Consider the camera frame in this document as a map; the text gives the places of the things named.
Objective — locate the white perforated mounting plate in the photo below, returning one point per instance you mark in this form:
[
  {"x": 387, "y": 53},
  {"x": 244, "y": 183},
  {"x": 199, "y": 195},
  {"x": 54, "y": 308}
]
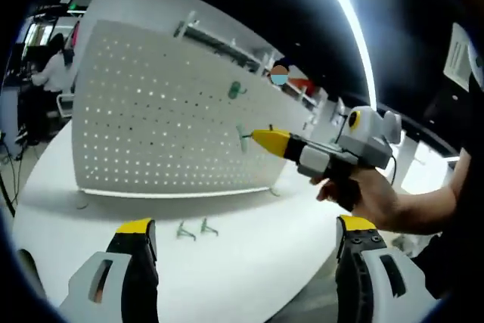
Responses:
[{"x": 159, "y": 130}]

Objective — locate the white office chair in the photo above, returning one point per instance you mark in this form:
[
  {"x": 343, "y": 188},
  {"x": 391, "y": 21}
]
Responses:
[{"x": 65, "y": 106}]

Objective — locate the orange object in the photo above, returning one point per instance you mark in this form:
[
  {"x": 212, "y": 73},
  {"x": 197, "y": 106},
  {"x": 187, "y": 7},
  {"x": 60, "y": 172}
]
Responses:
[{"x": 301, "y": 84}]

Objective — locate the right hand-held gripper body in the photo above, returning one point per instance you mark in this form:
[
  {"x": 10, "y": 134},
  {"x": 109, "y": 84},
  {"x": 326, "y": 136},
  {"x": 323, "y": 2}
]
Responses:
[{"x": 368, "y": 137}]

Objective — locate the white shelving rack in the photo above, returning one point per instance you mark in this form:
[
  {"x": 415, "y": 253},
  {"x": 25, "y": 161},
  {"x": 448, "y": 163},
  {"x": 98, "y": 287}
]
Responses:
[{"x": 227, "y": 43}]

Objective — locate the green hook assembly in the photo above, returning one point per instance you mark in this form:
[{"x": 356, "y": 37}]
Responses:
[
  {"x": 185, "y": 230},
  {"x": 243, "y": 139},
  {"x": 208, "y": 226},
  {"x": 236, "y": 89}
]

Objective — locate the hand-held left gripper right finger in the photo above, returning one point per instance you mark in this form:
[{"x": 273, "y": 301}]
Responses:
[{"x": 359, "y": 262}]

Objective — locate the black stand legs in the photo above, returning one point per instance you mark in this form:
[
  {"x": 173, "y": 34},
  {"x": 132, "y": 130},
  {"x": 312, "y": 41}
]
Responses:
[{"x": 7, "y": 183}]

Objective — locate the person's right hand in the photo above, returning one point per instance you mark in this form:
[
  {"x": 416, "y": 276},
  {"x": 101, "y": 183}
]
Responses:
[{"x": 372, "y": 198}]

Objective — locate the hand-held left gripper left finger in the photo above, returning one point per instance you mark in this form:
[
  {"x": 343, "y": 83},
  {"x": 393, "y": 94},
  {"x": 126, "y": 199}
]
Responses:
[{"x": 130, "y": 262}]

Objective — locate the person's dark clothing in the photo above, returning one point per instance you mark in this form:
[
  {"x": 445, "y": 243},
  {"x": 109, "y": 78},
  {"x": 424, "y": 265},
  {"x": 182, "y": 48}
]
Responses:
[{"x": 453, "y": 262}]

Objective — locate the white wall sign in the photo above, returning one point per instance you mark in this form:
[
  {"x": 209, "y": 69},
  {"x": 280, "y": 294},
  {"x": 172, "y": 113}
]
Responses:
[{"x": 457, "y": 56}]

